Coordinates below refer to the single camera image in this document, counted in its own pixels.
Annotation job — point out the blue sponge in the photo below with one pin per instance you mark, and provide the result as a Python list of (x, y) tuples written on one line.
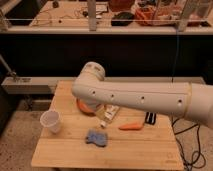
[(96, 137)]

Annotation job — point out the black bowl on bench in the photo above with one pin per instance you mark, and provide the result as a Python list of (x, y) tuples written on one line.
[(122, 19)]

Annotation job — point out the metal clamp bracket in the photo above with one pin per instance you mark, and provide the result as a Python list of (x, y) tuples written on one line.
[(12, 77)]

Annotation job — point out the orange carrot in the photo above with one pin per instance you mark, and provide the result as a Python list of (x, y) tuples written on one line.
[(131, 126)]

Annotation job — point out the black rectangular brush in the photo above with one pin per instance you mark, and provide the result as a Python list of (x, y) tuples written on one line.
[(150, 118)]

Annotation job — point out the orange ceramic bowl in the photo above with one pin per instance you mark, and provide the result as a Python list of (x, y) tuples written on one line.
[(83, 107)]

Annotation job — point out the grey vertical post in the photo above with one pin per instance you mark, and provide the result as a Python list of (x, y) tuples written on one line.
[(92, 14)]

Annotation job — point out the white tube bottle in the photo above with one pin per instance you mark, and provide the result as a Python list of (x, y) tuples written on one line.
[(106, 114)]

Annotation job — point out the orange crate on bench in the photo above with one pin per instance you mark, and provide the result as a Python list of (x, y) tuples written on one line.
[(153, 17)]

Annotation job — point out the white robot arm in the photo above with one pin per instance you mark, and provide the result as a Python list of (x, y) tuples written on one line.
[(191, 101)]

